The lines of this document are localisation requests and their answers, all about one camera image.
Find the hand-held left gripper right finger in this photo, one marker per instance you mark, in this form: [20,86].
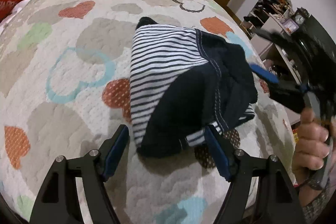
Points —
[218,153]

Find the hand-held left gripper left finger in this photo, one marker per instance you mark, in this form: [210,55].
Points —
[115,153]

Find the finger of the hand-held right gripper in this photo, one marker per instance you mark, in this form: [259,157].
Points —
[265,74]
[283,41]

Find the navy striped pants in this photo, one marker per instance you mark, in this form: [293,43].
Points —
[189,98]

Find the person's right hand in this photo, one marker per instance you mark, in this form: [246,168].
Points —
[311,142]

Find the small table clock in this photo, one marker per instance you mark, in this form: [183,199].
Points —
[299,18]

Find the cluttered shelf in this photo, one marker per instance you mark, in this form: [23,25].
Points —
[273,11]

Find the heart patterned quilt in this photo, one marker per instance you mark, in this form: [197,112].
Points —
[65,113]

